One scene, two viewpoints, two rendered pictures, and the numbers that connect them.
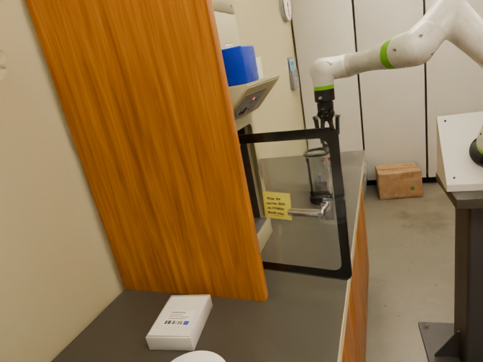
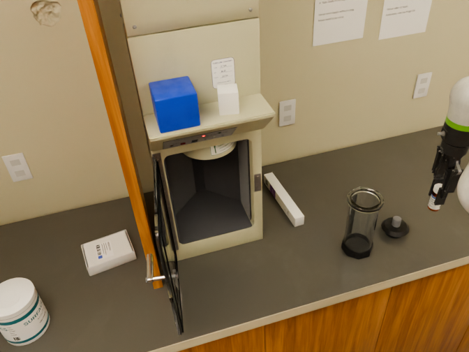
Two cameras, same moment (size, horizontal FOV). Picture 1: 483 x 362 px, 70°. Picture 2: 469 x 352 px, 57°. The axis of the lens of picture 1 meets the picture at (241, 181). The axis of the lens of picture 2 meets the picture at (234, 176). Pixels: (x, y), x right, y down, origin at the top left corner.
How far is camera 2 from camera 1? 110 cm
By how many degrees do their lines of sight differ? 49
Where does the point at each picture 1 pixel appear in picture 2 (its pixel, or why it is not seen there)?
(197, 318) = (106, 260)
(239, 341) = (106, 296)
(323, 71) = (457, 103)
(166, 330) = (90, 251)
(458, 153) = not seen: outside the picture
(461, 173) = not seen: outside the picture
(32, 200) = (68, 114)
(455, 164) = not seen: outside the picture
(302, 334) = (125, 330)
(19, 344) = (46, 193)
